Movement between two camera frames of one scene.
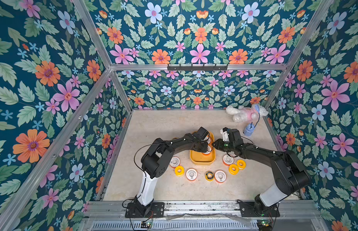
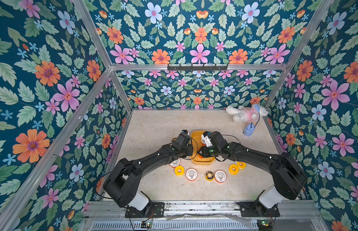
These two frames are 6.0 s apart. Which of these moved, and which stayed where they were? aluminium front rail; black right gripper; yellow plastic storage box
Moved: black right gripper
Stayed: aluminium front rail; yellow plastic storage box
